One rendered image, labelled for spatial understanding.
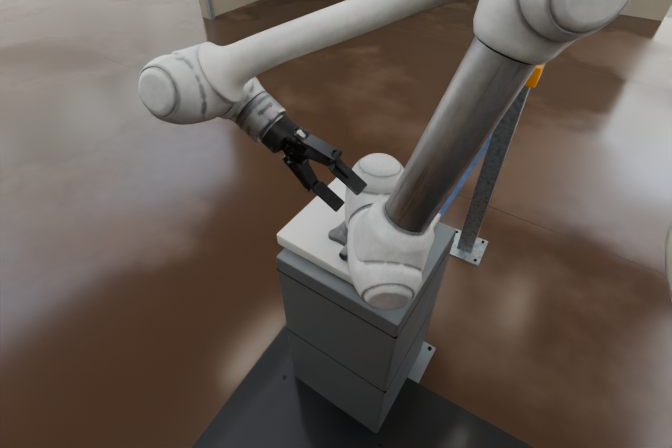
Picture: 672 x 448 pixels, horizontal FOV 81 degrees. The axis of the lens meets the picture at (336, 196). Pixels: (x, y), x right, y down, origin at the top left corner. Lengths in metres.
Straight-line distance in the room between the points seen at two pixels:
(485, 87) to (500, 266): 1.75
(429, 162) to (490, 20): 0.24
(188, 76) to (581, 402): 1.88
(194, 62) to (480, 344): 1.71
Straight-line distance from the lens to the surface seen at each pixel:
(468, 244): 2.26
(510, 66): 0.63
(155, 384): 1.98
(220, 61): 0.66
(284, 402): 1.80
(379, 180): 0.94
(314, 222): 1.19
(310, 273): 1.12
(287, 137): 0.78
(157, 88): 0.64
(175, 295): 2.19
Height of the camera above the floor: 1.69
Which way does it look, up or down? 42 degrees down
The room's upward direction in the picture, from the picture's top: straight up
